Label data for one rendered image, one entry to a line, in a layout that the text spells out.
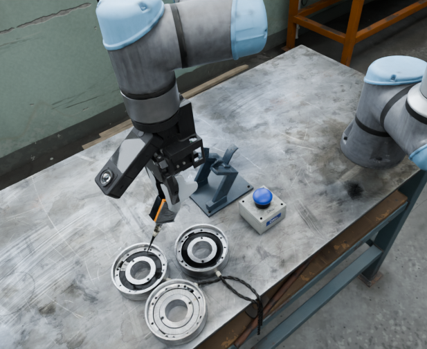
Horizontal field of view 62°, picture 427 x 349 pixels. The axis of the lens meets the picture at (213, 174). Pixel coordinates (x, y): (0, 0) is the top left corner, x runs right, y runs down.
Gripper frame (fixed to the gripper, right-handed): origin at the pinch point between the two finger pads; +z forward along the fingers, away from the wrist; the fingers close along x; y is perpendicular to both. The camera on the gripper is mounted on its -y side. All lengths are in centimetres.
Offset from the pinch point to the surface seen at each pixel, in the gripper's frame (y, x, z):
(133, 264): -9.9, -0.3, 10.3
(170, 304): -8.4, -11.0, 11.2
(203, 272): -0.6, -10.5, 9.6
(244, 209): 14.3, -4.4, 9.5
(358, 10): 181, 88, 48
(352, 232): 46, -14, 38
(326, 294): 40, -15, 69
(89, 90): 27, 155, 65
